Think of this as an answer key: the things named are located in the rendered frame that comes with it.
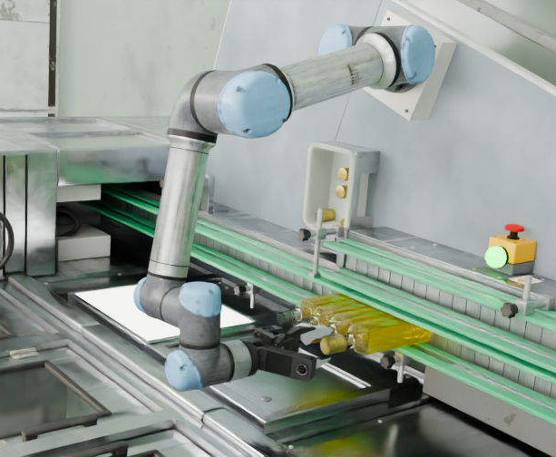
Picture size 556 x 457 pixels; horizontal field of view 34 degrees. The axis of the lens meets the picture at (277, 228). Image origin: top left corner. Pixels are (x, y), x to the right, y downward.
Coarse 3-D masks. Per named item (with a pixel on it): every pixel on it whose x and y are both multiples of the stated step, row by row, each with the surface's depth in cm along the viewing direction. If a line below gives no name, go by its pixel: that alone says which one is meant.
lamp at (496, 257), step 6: (498, 246) 187; (486, 252) 187; (492, 252) 185; (498, 252) 185; (504, 252) 185; (486, 258) 187; (492, 258) 185; (498, 258) 185; (504, 258) 185; (492, 264) 186; (498, 264) 185; (504, 264) 186
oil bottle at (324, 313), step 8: (336, 304) 200; (344, 304) 201; (352, 304) 201; (360, 304) 201; (312, 312) 197; (320, 312) 195; (328, 312) 194; (336, 312) 195; (320, 320) 194; (328, 320) 194
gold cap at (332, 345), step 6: (330, 336) 183; (336, 336) 183; (342, 336) 184; (324, 342) 182; (330, 342) 181; (336, 342) 182; (342, 342) 183; (324, 348) 183; (330, 348) 181; (336, 348) 182; (342, 348) 183
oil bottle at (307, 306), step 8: (320, 296) 205; (328, 296) 206; (336, 296) 206; (344, 296) 207; (296, 304) 201; (304, 304) 200; (312, 304) 199; (320, 304) 200; (328, 304) 201; (304, 312) 198
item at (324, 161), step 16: (320, 144) 228; (320, 160) 234; (336, 160) 234; (352, 160) 219; (320, 176) 235; (336, 176) 235; (352, 176) 220; (320, 192) 236; (352, 192) 221; (304, 208) 235; (336, 208) 236; (336, 224) 233
